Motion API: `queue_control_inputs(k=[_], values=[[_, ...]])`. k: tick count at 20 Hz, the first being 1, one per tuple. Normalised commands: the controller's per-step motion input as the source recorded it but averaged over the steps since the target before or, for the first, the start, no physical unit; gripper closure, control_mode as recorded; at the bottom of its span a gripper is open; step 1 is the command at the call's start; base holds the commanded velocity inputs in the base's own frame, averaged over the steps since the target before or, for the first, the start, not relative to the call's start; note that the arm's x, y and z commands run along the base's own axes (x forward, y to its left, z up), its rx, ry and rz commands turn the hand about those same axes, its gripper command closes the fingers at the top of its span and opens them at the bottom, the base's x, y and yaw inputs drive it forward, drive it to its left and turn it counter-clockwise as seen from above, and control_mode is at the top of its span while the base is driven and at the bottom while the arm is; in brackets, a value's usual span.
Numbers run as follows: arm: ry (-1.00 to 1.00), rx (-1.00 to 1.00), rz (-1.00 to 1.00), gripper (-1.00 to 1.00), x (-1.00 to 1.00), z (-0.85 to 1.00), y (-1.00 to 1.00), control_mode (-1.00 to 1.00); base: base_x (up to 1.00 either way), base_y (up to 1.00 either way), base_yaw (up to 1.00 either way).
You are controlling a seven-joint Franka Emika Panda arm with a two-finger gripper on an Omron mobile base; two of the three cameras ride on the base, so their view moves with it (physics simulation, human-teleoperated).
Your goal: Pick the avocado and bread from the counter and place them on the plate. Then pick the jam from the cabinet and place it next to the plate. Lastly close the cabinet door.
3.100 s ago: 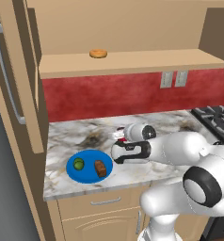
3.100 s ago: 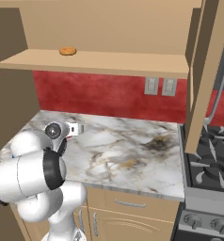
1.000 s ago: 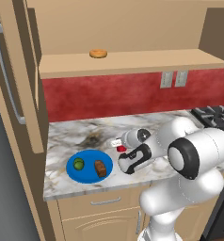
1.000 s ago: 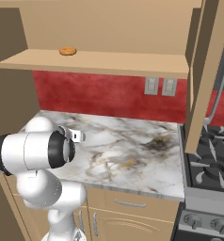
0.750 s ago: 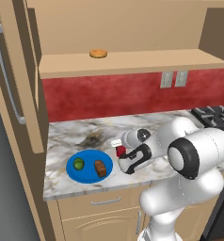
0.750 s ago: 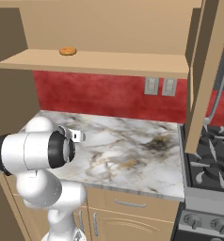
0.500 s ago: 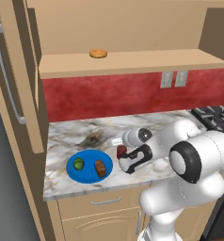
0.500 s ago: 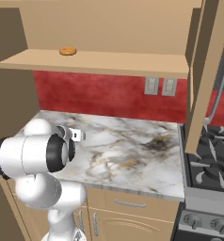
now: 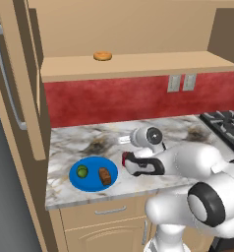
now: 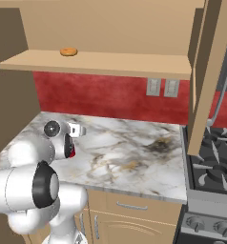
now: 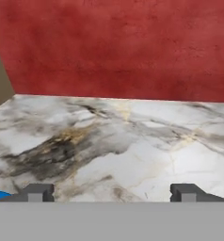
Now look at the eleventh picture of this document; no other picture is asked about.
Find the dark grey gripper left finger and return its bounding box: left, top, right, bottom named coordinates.
left=0, top=183, right=56, bottom=203

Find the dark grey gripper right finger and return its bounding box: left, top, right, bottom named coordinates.
left=169, top=183, right=224, bottom=203

